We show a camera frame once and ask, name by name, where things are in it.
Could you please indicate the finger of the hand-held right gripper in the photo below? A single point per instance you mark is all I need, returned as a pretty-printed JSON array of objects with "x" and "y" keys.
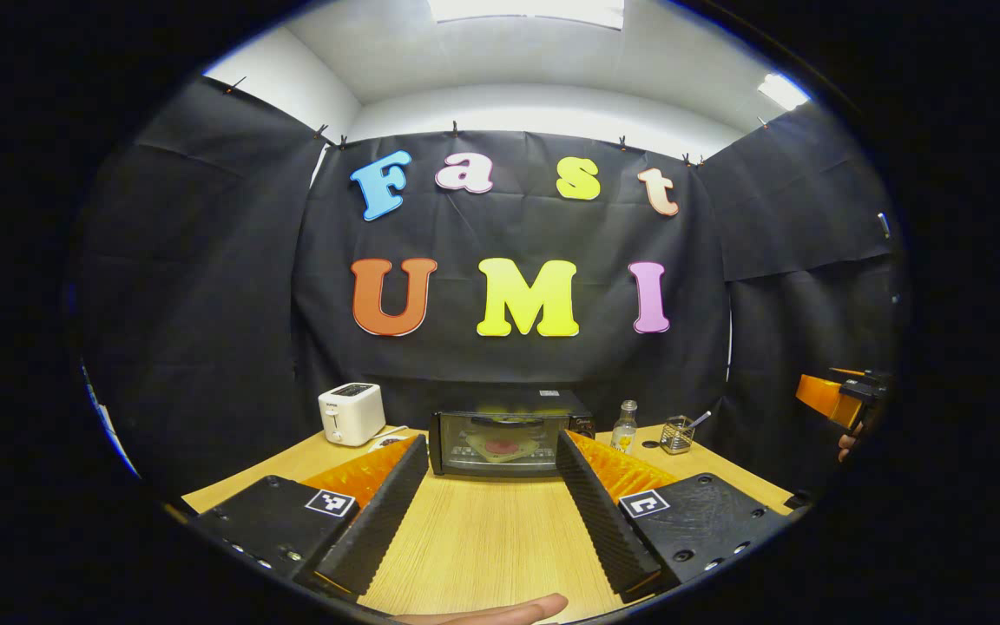
[{"x": 825, "y": 398}]

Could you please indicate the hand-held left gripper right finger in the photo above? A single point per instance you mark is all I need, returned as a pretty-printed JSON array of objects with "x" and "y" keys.
[{"x": 608, "y": 521}]

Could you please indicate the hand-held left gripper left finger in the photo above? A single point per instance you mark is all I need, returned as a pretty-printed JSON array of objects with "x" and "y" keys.
[{"x": 378, "y": 529}]

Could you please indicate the pink meat slice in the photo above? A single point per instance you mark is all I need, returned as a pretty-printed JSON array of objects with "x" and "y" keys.
[{"x": 504, "y": 447}]

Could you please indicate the black electric oven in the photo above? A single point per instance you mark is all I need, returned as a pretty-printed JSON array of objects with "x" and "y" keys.
[{"x": 552, "y": 401}]

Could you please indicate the white divided snack dish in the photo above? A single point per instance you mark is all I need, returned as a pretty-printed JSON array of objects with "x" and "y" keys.
[{"x": 387, "y": 443}]

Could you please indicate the clear drink bottle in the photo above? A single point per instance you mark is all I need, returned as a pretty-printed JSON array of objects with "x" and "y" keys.
[{"x": 624, "y": 430}]

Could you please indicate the white toaster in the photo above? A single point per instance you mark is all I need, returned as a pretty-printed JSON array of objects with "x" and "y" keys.
[{"x": 351, "y": 415}]

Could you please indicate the metal spoon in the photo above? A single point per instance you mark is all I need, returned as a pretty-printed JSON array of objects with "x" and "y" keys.
[{"x": 700, "y": 420}]

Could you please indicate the small ceiling light panel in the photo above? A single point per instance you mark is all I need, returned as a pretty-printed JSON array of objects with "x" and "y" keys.
[{"x": 784, "y": 91}]

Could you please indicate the large ceiling light panel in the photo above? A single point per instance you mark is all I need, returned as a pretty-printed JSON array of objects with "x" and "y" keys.
[{"x": 526, "y": 10}]

